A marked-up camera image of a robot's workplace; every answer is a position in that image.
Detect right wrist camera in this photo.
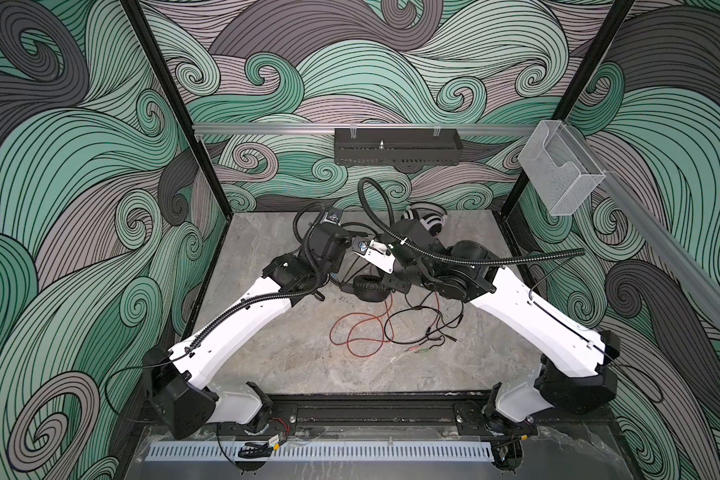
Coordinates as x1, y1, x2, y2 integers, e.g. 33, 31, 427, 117
351, 237, 396, 274

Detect aluminium rail wall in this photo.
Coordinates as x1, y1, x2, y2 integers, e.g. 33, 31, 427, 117
577, 131, 720, 330
193, 122, 536, 137

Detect black frame post right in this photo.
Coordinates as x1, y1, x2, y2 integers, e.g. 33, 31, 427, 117
499, 0, 634, 222

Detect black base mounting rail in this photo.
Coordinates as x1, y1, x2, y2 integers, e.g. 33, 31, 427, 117
137, 392, 613, 436

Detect aluminium rail back wall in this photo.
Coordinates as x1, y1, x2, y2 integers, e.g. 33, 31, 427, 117
193, 122, 536, 137

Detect white black headphones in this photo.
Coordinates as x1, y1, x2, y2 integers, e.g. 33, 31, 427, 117
402, 202, 448, 237

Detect black frame post left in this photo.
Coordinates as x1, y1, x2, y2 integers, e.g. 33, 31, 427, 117
120, 0, 233, 222

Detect black perforated wall tray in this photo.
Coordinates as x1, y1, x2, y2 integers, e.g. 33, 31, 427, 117
333, 127, 464, 168

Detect black frame post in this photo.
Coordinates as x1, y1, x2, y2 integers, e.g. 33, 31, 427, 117
499, 0, 634, 222
120, 0, 233, 222

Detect black headphone cable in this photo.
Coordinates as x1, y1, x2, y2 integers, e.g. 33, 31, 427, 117
335, 221, 464, 352

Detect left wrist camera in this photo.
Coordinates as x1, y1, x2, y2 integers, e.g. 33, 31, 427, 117
323, 207, 344, 226

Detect black blue headphones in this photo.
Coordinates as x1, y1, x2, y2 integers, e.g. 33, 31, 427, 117
340, 274, 392, 303

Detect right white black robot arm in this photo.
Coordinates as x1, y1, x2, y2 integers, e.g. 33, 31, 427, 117
355, 177, 620, 423

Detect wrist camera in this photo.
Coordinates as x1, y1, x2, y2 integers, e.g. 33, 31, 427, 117
323, 207, 344, 226
351, 237, 396, 274

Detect aluminium rail right wall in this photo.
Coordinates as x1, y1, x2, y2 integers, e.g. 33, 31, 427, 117
577, 131, 720, 330

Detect clear plastic wall bin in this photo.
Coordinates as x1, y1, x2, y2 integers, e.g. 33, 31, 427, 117
518, 120, 605, 217

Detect white slotted cable duct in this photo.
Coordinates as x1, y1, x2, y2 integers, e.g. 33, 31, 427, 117
144, 440, 494, 463

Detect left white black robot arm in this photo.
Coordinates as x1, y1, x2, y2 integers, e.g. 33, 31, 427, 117
142, 207, 351, 440

